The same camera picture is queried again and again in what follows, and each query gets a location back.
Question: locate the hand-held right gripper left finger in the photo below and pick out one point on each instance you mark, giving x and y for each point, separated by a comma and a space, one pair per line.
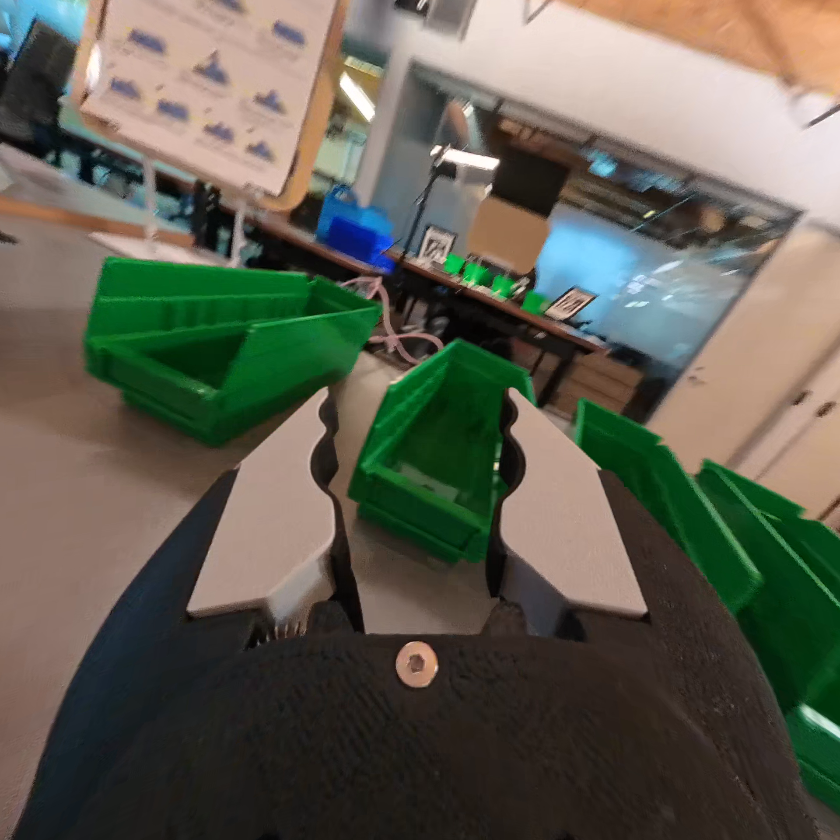
262, 525

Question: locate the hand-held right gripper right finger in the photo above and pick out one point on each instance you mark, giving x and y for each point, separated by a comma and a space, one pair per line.
564, 525

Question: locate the green plastic bin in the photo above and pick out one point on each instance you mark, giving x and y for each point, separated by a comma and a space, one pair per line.
663, 499
407, 420
817, 754
289, 361
781, 590
197, 289

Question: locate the framed patterned picture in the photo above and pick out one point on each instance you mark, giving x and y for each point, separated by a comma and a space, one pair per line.
438, 244
572, 305

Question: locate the small green bin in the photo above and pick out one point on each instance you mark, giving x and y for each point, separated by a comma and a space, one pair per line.
455, 264
503, 287
535, 302
475, 272

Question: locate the large glass window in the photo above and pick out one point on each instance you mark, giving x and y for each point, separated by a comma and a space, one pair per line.
656, 262

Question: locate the dark blue bin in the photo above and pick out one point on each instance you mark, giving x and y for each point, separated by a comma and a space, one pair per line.
358, 246

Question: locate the light blue bin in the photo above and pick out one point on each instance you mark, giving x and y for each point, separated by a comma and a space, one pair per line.
354, 203

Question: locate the black monitor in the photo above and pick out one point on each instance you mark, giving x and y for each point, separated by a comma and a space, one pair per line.
528, 180

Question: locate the white clipboard stand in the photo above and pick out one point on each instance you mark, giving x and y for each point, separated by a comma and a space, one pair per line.
151, 197

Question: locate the light on tripod stand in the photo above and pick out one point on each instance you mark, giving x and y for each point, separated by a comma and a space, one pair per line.
459, 161

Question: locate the wooden clipboard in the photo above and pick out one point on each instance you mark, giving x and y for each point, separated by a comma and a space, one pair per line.
315, 131

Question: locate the white instruction sheet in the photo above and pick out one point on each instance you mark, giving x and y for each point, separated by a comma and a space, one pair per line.
210, 85

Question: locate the black office chair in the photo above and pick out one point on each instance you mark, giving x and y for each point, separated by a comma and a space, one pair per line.
39, 79

